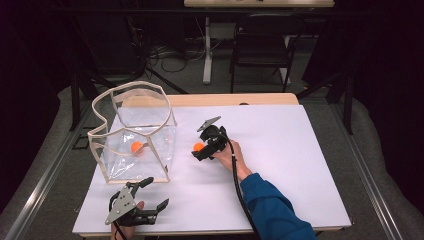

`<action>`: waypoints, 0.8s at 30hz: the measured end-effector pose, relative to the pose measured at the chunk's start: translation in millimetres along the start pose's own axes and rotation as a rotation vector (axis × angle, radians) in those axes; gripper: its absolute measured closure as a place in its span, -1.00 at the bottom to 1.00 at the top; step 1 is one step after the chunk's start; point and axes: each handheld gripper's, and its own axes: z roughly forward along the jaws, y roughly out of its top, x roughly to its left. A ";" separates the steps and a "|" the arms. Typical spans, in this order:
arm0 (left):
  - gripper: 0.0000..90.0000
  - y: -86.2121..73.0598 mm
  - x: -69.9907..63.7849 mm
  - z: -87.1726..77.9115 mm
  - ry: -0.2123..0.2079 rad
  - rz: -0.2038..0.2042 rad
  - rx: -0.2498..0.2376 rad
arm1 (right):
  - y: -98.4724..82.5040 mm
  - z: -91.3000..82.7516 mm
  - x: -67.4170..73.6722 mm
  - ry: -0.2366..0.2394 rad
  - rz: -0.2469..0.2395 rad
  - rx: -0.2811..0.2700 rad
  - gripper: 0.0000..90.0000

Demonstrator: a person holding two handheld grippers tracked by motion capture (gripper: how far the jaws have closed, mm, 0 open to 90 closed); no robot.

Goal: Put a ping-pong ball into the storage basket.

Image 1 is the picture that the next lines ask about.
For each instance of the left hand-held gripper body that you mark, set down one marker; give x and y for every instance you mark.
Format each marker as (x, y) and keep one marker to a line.
(121, 206)

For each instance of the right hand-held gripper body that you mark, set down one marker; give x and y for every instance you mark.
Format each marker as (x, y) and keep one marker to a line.
(215, 138)

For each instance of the orange ball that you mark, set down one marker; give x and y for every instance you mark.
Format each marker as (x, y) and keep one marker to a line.
(136, 146)
(198, 146)

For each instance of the transparent bag with beige trim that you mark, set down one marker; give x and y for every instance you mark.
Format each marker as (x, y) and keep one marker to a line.
(140, 163)

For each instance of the person's right hand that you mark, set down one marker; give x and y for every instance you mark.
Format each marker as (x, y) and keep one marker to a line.
(230, 156)

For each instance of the person's left hand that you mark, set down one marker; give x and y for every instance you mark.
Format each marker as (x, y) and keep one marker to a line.
(128, 233)

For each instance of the white table mat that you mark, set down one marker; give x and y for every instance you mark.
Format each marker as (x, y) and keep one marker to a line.
(283, 150)

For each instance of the white desk leg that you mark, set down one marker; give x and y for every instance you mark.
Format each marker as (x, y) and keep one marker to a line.
(207, 60)

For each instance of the black chair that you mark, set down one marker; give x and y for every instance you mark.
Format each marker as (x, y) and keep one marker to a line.
(260, 50)

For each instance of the black floor bracket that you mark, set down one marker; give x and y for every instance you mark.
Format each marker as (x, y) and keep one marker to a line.
(80, 142)

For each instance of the metal floor rail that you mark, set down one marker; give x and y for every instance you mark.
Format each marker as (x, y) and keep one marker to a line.
(43, 186)
(366, 173)

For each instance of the black stand post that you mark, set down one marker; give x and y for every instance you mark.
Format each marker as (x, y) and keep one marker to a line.
(75, 100)

